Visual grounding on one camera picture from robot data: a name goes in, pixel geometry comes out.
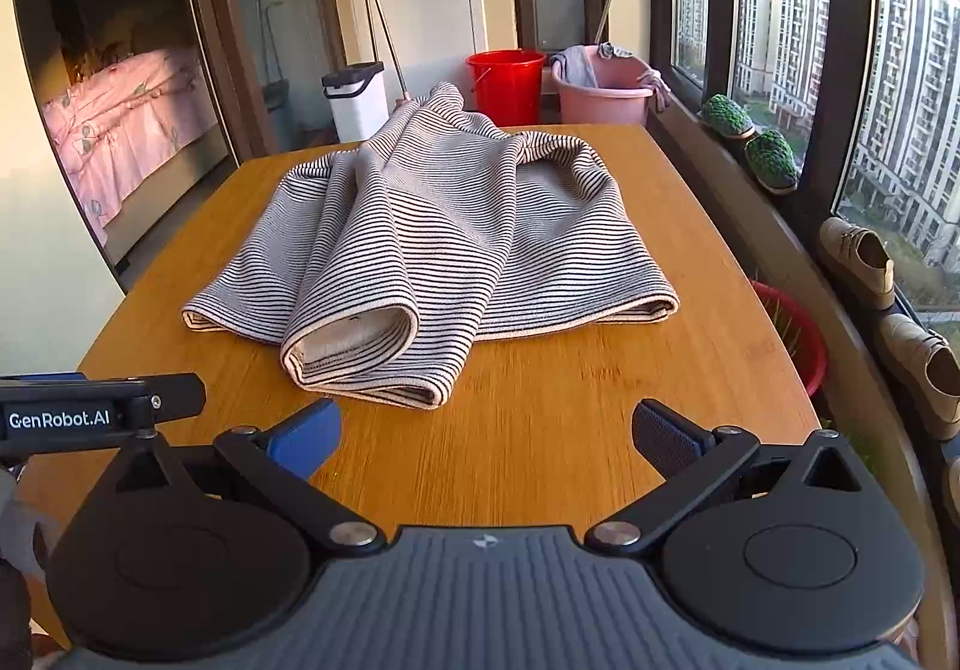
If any striped grey knit garment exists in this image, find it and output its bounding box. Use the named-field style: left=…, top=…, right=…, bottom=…
left=182, top=83, right=680, bottom=410

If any left gloved hand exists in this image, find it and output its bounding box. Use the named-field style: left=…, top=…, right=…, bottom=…
left=2, top=468, right=64, bottom=668

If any red basket with grass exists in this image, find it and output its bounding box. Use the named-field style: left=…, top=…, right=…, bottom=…
left=750, top=280, right=828, bottom=397

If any beige shoe near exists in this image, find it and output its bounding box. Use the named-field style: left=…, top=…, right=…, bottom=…
left=877, top=314, right=960, bottom=441

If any beige shoe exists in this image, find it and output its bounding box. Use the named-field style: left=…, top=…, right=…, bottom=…
left=877, top=314, right=960, bottom=441
left=817, top=216, right=895, bottom=310

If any beige shoe far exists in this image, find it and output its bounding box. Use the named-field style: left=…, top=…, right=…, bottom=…
left=817, top=216, right=895, bottom=310

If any bed with pink cover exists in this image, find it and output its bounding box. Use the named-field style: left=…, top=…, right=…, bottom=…
left=41, top=47, right=226, bottom=246

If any green shoe near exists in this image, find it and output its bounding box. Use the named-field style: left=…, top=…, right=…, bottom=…
left=743, top=128, right=800, bottom=195

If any green shoe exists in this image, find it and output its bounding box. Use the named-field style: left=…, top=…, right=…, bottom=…
left=743, top=128, right=800, bottom=195
left=698, top=93, right=757, bottom=140

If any green shoe far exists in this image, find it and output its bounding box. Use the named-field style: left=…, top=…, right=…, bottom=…
left=698, top=93, right=757, bottom=140

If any white bin black lid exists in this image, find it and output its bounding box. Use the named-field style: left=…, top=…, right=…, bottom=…
left=320, top=60, right=389, bottom=143

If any pink dustpan with broom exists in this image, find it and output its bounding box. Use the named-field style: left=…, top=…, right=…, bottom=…
left=373, top=0, right=412, bottom=107

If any pink plastic basin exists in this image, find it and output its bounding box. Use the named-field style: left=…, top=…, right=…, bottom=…
left=550, top=43, right=670, bottom=125

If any grey cloth on basin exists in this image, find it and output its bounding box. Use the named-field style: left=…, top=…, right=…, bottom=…
left=550, top=46, right=599, bottom=89

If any red plastic bucket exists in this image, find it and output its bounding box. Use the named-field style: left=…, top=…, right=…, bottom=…
left=466, top=49, right=547, bottom=127

